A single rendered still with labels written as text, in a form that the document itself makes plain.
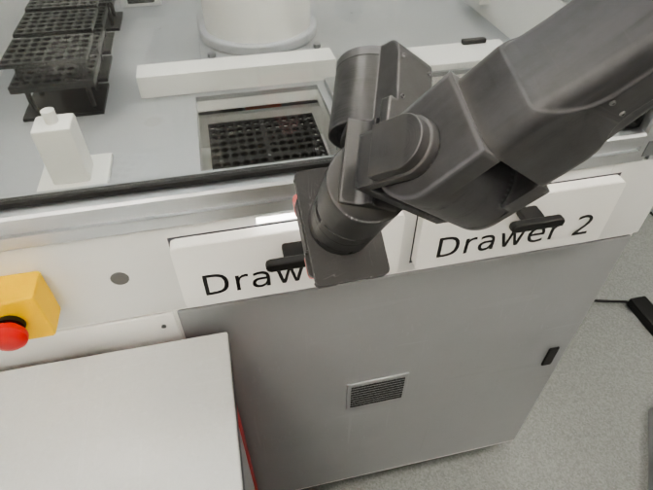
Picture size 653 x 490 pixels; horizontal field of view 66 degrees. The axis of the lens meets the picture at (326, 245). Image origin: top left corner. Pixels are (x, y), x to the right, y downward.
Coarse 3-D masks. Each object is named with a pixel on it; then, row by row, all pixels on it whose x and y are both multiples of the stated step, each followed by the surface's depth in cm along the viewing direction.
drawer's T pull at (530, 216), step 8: (528, 208) 66; (536, 208) 66; (520, 216) 66; (528, 216) 65; (536, 216) 65; (552, 216) 65; (560, 216) 65; (512, 224) 64; (520, 224) 64; (528, 224) 64; (536, 224) 64; (544, 224) 64; (552, 224) 65; (560, 224) 65
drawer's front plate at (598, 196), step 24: (552, 192) 66; (576, 192) 67; (600, 192) 68; (576, 216) 70; (600, 216) 72; (432, 240) 67; (480, 240) 70; (552, 240) 73; (576, 240) 74; (432, 264) 71
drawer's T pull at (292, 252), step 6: (282, 246) 61; (288, 246) 61; (294, 246) 61; (300, 246) 61; (288, 252) 60; (294, 252) 60; (300, 252) 60; (282, 258) 60; (288, 258) 60; (294, 258) 60; (300, 258) 60; (270, 264) 59; (276, 264) 59; (282, 264) 59; (288, 264) 59; (294, 264) 60; (300, 264) 60; (270, 270) 59; (276, 270) 60
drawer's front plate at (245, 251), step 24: (192, 240) 59; (216, 240) 59; (240, 240) 60; (264, 240) 61; (288, 240) 62; (384, 240) 65; (192, 264) 61; (216, 264) 62; (240, 264) 63; (264, 264) 64; (192, 288) 64; (216, 288) 65; (264, 288) 67; (288, 288) 68
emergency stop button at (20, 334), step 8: (0, 328) 54; (8, 328) 55; (16, 328) 55; (24, 328) 56; (0, 336) 54; (8, 336) 55; (16, 336) 55; (24, 336) 56; (0, 344) 55; (8, 344) 55; (16, 344) 56; (24, 344) 57
